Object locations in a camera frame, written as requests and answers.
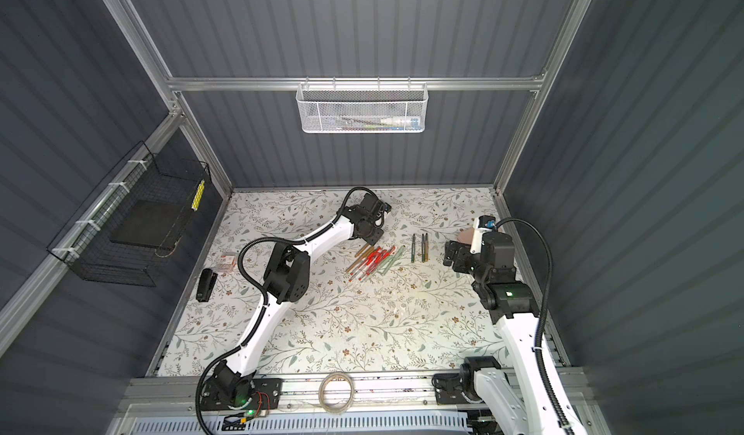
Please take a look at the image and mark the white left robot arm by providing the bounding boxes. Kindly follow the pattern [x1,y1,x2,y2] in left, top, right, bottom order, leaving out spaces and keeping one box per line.
[207,186,391,378]

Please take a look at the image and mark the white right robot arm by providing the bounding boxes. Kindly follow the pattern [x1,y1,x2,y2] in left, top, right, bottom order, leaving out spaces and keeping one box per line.
[443,231,587,434]

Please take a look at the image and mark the light green pen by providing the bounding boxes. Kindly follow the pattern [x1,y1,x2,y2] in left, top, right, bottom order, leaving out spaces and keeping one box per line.
[378,245,407,275]

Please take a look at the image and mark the pens in white basket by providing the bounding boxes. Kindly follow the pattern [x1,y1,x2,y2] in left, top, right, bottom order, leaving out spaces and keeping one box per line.
[339,116,424,132]

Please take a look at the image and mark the pink glasses case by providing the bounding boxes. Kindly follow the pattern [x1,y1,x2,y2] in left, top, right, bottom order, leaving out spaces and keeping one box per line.
[456,228,475,245]

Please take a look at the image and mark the red white packet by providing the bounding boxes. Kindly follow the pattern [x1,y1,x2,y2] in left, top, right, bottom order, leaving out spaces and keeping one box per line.
[214,252,238,274]

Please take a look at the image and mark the black small device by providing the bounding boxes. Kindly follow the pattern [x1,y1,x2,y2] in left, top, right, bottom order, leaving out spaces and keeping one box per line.
[195,268,218,302]

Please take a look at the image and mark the yellow marker in basket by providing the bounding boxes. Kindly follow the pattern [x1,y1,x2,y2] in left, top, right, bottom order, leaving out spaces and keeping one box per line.
[190,180,205,211]

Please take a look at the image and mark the white vent grille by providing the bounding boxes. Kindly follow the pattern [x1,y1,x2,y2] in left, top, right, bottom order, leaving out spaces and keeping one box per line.
[130,410,472,435]

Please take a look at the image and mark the black foam pad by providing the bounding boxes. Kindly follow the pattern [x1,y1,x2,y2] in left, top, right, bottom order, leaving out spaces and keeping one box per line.
[110,200,190,251]

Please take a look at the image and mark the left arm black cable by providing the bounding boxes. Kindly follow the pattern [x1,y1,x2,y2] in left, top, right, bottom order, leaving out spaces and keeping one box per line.
[193,186,379,435]

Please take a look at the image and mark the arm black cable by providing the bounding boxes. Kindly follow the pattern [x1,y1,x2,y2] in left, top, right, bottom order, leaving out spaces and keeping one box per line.
[193,186,379,435]
[493,216,577,435]

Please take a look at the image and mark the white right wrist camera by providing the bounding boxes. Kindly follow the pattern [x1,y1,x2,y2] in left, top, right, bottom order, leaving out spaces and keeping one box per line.
[470,215,496,255]

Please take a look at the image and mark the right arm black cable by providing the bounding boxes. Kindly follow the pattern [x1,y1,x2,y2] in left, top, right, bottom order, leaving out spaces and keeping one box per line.
[493,216,577,435]

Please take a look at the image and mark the white wire mesh basket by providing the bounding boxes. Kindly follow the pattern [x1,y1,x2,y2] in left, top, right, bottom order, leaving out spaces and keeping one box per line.
[296,84,429,135]

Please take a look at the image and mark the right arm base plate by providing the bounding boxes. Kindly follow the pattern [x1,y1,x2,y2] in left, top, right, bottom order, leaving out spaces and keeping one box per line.
[431,368,510,405]

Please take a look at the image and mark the coiled clear cable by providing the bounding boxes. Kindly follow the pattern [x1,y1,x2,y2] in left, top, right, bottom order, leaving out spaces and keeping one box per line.
[318,371,357,416]

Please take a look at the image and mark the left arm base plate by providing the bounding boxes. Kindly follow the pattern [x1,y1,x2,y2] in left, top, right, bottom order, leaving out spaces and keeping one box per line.
[199,377,284,412]

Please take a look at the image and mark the black wire basket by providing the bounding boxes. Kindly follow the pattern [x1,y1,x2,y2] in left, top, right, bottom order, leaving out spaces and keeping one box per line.
[48,145,211,288]

